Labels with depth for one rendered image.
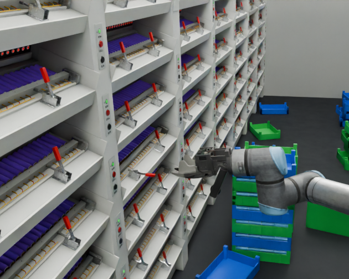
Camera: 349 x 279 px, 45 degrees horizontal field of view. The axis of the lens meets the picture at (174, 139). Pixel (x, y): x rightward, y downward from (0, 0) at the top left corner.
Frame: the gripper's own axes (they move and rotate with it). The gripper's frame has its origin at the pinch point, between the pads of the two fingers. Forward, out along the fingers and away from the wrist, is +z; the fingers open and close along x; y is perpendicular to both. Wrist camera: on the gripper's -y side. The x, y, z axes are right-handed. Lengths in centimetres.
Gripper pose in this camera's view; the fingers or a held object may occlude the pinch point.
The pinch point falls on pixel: (176, 172)
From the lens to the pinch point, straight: 146.7
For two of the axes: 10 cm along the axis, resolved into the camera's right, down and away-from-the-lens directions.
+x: -3.0, 3.5, -8.9
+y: -1.9, -9.4, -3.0
